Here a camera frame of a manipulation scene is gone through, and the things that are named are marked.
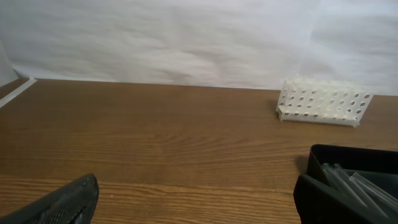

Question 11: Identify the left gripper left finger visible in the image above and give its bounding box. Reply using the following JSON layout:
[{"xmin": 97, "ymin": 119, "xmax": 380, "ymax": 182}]
[{"xmin": 0, "ymin": 173, "xmax": 100, "ymax": 224}]

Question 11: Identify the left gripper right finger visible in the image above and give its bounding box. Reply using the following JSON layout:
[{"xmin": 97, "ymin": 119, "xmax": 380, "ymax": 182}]
[{"xmin": 292, "ymin": 173, "xmax": 396, "ymax": 224}]

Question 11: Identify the clear test tube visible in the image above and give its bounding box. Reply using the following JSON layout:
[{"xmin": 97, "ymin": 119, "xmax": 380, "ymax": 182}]
[
  {"xmin": 320, "ymin": 163, "xmax": 369, "ymax": 208},
  {"xmin": 332, "ymin": 164, "xmax": 392, "ymax": 218},
  {"xmin": 348, "ymin": 172, "xmax": 398, "ymax": 207}
]

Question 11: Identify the black tray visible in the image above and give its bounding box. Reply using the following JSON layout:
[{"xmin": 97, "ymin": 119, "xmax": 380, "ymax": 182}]
[{"xmin": 307, "ymin": 144, "xmax": 398, "ymax": 218}]

